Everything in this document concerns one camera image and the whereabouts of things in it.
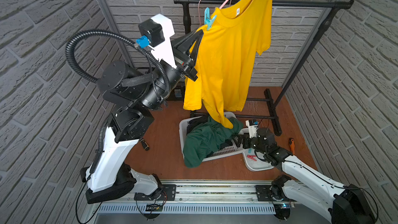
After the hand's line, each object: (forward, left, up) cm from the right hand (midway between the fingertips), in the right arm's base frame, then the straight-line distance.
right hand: (239, 135), depth 83 cm
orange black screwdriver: (-2, -32, -9) cm, 33 cm away
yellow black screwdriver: (+1, +54, -7) cm, 55 cm away
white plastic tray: (-12, -6, -10) cm, 17 cm away
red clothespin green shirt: (-9, -6, -10) cm, 15 cm away
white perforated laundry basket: (+8, +32, -2) cm, 33 cm away
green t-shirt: (-4, +19, +6) cm, 20 cm away
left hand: (-5, +19, +62) cm, 65 cm away
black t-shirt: (+11, +21, +1) cm, 23 cm away
